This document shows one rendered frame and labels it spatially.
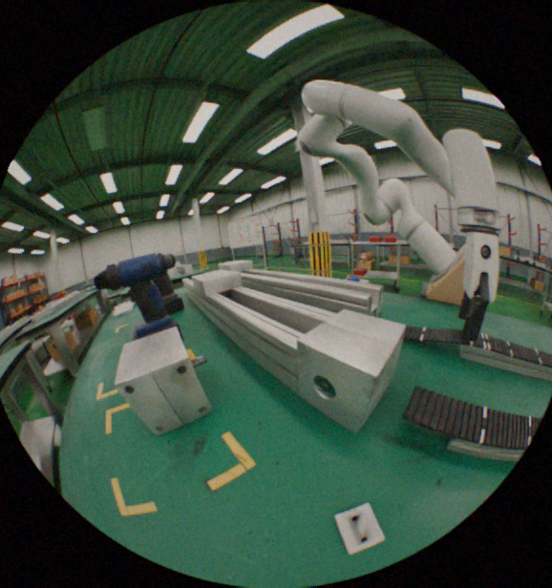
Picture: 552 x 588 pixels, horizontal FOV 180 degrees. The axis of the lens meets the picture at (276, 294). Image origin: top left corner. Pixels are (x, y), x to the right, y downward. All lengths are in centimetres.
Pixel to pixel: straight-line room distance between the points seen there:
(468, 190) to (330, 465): 38
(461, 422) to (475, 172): 31
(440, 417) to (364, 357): 12
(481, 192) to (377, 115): 20
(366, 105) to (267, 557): 57
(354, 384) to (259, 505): 14
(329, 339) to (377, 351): 5
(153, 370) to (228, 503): 15
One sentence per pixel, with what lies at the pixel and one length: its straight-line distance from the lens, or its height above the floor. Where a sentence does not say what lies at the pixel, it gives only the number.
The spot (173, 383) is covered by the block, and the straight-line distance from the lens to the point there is 21.
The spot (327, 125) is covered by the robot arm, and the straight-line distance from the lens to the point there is 60.
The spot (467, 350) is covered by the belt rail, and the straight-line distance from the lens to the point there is 39.
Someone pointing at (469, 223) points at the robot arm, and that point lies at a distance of 32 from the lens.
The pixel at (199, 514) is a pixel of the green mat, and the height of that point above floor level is 78.
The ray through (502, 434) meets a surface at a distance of 27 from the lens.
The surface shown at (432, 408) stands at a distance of 23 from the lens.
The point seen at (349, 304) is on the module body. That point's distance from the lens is 36.
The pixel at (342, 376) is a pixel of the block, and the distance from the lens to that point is 17.
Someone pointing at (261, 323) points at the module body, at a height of 86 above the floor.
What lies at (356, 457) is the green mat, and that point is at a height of 78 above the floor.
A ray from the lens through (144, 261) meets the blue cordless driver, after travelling 41.
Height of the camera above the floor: 98
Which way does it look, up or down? 17 degrees down
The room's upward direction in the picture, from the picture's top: 7 degrees counter-clockwise
